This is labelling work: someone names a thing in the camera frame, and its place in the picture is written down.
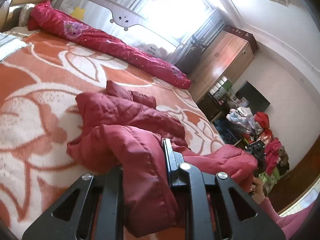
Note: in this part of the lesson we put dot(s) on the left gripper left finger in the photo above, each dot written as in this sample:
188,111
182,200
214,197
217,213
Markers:
91,208

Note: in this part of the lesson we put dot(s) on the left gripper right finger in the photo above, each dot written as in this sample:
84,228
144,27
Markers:
216,207

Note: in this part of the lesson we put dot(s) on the dark red puffer jacket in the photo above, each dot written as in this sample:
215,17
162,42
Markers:
123,127

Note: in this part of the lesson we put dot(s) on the pile of colourful clothes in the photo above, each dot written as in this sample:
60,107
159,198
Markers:
274,163

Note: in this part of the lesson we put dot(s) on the person's right hand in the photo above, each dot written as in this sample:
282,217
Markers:
257,190

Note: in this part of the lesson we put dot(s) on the black flat screen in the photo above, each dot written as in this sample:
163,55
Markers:
256,101

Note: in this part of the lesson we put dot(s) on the wooden wardrobe cabinet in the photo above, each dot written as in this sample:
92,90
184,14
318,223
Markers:
229,55

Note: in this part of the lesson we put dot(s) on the orange white floral blanket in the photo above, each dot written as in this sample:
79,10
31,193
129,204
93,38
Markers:
39,116

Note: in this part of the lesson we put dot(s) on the crimson rolled quilt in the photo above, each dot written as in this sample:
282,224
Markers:
43,16

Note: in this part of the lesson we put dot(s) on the grey bed guard rail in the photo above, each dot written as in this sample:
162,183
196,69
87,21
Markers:
121,23

